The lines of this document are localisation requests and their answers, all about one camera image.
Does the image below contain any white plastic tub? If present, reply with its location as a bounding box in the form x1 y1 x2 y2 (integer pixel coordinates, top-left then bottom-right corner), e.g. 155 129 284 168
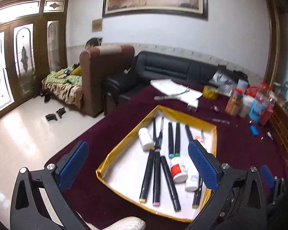
239 95 255 118

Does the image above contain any gold tape roll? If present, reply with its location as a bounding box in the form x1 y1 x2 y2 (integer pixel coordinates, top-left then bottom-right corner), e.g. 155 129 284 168
203 85 219 100

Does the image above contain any black marker pink end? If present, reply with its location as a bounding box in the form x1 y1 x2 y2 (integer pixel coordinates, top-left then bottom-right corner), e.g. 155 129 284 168
152 149 161 206

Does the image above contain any silver foil bag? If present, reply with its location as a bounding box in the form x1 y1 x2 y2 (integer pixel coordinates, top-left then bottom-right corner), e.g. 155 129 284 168
210 69 238 89

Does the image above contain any white power adapter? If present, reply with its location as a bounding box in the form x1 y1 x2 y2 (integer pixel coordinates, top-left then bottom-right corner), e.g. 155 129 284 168
187 100 199 112

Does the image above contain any wooden brick-pattern counter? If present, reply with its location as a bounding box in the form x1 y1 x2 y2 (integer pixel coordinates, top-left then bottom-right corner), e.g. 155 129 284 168
270 103 288 180

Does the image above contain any slim white plastic bottle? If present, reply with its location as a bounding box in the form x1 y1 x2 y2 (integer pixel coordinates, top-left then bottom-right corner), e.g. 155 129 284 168
185 159 202 192

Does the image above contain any wood-framed wall mirror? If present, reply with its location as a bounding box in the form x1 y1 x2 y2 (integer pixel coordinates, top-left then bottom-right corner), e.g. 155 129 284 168
262 0 288 106

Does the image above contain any black marker lime end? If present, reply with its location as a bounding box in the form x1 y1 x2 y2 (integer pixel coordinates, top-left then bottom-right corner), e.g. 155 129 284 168
191 176 203 209

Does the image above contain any black marker yellow end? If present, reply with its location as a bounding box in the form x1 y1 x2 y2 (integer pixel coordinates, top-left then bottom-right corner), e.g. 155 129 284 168
139 150 155 203

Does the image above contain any blue battery pack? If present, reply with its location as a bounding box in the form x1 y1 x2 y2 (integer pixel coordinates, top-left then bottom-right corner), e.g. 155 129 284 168
250 126 264 140

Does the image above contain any gold wall plaque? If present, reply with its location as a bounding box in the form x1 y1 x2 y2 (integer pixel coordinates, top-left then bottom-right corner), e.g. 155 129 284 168
92 19 103 32

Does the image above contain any gold-rimmed white tray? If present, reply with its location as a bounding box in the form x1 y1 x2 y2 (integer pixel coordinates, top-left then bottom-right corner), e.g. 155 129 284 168
96 105 218 223

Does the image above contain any clear pen refill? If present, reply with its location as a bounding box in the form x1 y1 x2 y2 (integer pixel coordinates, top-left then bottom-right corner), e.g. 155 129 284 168
208 117 230 124

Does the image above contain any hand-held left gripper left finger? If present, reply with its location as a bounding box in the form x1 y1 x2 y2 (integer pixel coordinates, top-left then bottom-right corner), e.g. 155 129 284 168
10 140 90 230

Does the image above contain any black marker dark blue end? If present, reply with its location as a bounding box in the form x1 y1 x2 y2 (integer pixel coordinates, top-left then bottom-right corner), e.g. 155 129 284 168
184 125 195 144

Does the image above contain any patterned blanket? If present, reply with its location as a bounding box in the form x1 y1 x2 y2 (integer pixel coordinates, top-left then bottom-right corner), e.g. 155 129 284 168
42 68 83 108

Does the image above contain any maroon tablecloth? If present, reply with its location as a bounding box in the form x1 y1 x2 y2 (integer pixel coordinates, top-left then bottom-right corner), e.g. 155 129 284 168
44 84 288 230

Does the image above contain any brown sofa chair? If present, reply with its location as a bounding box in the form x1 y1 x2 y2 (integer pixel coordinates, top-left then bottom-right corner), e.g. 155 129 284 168
79 45 135 118

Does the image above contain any white paper sheet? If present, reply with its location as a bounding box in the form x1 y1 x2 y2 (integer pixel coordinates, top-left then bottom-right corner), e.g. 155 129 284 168
180 90 203 101

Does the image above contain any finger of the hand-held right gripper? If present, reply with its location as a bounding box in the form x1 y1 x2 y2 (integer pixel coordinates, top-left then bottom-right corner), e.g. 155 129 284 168
260 165 286 205

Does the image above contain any white bottle ribbed cap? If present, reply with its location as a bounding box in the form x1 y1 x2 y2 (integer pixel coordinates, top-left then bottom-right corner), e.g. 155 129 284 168
138 127 155 151

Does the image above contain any person's left hand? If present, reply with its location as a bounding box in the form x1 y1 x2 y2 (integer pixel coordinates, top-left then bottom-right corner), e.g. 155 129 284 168
99 216 146 230

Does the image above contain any clear gel pen black grip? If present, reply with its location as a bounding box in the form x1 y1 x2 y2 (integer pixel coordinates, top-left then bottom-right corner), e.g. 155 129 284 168
158 117 165 149

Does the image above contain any wooden glass-panel door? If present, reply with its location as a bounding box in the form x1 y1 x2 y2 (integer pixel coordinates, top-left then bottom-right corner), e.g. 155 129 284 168
0 0 70 125

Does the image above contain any black marker light blue end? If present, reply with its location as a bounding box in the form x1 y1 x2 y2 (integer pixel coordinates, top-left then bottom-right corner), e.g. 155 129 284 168
167 122 174 159

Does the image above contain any clear jar blue cartoon label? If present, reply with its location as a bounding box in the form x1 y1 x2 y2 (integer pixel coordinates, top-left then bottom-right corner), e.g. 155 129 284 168
248 82 273 122

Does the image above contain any red plastic bag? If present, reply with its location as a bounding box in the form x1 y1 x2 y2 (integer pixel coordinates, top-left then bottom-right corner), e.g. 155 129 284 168
245 86 261 96

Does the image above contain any white notebook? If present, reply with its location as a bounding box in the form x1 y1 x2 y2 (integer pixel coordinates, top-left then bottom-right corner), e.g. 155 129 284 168
150 79 190 96

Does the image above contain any amber clear plastic jar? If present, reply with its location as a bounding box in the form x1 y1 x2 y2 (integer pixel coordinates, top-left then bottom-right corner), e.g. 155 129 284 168
226 93 244 117

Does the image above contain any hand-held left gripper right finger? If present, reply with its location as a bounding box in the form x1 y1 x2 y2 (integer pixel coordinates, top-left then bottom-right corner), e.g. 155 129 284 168
185 139 269 230

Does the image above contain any white bottle red label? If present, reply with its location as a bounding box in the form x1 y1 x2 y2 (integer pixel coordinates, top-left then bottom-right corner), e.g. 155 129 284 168
170 156 188 184

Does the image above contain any black leather sofa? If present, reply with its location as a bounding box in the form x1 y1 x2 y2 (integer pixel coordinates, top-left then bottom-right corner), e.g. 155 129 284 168
102 51 249 115

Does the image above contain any black marker green end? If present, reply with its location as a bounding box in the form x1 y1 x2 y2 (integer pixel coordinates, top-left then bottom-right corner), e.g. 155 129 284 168
174 122 181 157

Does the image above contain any dark shoe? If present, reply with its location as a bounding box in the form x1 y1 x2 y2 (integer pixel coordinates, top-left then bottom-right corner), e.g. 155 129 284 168
40 91 53 103

